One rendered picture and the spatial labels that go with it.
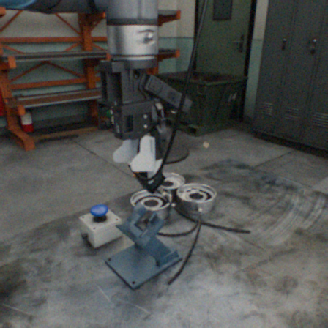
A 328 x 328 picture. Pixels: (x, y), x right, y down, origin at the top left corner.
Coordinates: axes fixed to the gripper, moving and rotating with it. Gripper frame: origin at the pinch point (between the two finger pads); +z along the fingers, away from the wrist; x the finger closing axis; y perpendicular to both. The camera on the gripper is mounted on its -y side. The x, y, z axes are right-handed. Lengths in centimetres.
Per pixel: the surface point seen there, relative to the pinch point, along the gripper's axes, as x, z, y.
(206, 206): -3.0, 17.3, -21.4
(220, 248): 7.9, 19.7, -13.4
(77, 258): -9.6, 19.7, 11.4
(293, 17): -134, -35, -294
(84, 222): -14.3, 15.3, 6.9
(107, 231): -10.0, 16.8, 3.7
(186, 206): -6.8, 17.3, -17.7
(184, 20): -348, -37, -355
